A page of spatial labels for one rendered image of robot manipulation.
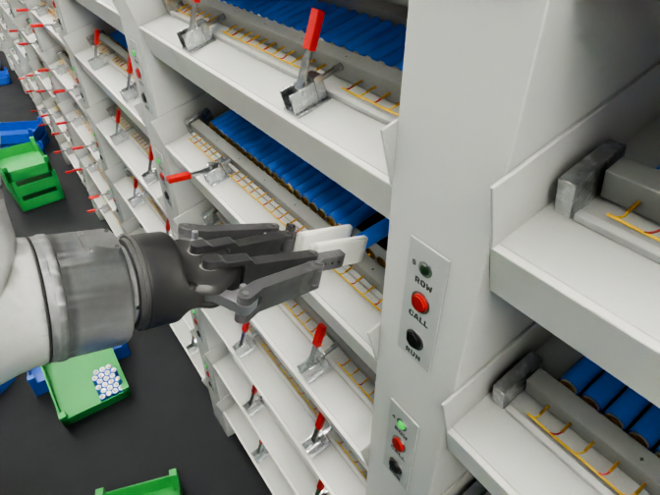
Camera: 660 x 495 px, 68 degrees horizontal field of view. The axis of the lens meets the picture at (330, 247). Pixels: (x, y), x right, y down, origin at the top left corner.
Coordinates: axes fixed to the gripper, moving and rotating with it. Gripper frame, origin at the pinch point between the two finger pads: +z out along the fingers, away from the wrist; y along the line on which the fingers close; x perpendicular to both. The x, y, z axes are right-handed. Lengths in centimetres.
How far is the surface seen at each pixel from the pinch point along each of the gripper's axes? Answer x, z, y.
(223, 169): 5.3, 5.0, 33.1
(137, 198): 44, 16, 103
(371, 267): 3.2, 6.2, -0.7
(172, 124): 4, 4, 52
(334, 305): 8.1, 2.7, 0.0
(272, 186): 3.1, 6.6, 21.4
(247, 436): 85, 25, 41
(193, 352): 85, 25, 76
